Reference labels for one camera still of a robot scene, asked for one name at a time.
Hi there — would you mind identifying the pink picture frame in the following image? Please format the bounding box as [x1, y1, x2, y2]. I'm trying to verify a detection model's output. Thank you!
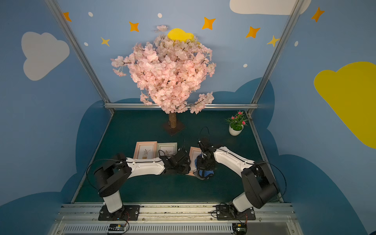
[187, 146, 202, 176]
[133, 141, 157, 160]

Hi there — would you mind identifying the blue and grey cloth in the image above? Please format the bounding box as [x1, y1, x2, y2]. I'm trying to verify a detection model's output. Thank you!
[193, 169, 214, 180]

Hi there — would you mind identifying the green picture frame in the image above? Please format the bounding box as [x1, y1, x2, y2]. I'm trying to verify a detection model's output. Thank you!
[156, 143, 178, 157]

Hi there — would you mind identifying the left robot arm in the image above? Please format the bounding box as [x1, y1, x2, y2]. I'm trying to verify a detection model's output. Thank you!
[94, 149, 191, 213]

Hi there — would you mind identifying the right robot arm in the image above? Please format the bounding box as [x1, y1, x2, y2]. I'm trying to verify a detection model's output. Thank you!
[194, 138, 280, 212]

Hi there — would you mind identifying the white pot with flowers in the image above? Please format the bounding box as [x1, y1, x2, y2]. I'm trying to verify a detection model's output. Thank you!
[226, 111, 247, 136]

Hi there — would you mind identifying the right controller board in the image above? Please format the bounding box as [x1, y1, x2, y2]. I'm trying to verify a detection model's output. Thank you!
[232, 223, 247, 235]

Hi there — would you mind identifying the controller board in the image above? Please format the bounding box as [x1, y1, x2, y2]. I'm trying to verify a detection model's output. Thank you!
[232, 223, 247, 235]
[107, 223, 127, 235]

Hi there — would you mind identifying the left controller board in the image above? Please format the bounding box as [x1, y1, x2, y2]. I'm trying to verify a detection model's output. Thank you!
[107, 223, 127, 235]

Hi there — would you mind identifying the pink blossom artificial tree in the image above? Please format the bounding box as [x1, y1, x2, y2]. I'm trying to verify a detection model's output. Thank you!
[111, 25, 216, 135]

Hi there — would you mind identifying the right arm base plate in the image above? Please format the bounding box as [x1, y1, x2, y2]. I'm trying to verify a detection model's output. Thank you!
[211, 203, 256, 221]

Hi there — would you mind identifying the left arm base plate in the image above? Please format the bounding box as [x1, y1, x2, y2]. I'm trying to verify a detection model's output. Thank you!
[98, 205, 141, 221]

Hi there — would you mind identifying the aluminium front rail assembly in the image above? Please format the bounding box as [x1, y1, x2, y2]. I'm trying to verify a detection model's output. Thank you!
[49, 203, 303, 235]

